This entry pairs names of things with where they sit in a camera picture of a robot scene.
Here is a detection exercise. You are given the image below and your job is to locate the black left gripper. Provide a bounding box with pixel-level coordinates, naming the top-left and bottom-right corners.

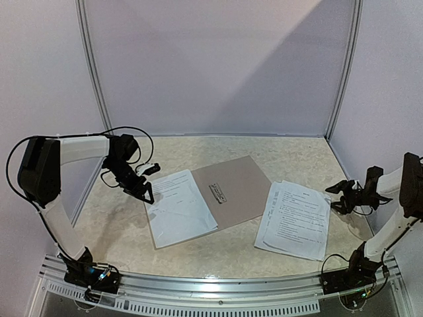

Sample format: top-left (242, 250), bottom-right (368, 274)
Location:
top-left (105, 158), bottom-right (155, 204)

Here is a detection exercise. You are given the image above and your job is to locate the white printed contract sheet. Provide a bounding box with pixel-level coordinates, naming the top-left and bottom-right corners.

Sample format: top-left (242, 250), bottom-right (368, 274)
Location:
top-left (146, 170), bottom-right (218, 249)

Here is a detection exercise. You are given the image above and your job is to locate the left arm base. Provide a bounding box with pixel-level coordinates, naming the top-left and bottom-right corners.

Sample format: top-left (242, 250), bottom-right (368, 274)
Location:
top-left (61, 256), bottom-right (122, 295)

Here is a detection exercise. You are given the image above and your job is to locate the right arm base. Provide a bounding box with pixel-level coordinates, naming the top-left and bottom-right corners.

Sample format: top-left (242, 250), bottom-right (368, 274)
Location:
top-left (319, 242), bottom-right (384, 295)

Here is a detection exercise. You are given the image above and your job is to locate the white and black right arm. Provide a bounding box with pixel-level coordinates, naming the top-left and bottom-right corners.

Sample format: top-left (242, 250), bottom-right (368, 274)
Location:
top-left (325, 152), bottom-right (422, 262)

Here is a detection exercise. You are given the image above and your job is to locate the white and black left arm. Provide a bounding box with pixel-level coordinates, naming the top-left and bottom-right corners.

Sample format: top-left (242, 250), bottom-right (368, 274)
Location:
top-left (17, 133), bottom-right (161, 287)

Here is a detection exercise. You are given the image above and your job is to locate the metal folder clip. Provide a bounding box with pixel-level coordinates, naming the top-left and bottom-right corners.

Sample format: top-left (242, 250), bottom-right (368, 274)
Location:
top-left (209, 182), bottom-right (227, 204)

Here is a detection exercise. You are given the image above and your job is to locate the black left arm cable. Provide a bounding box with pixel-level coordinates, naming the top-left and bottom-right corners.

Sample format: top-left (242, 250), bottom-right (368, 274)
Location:
top-left (5, 125), bottom-right (155, 205)

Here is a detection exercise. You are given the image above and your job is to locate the aluminium front rail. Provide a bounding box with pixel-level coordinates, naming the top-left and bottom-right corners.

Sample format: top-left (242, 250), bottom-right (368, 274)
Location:
top-left (30, 256), bottom-right (413, 316)

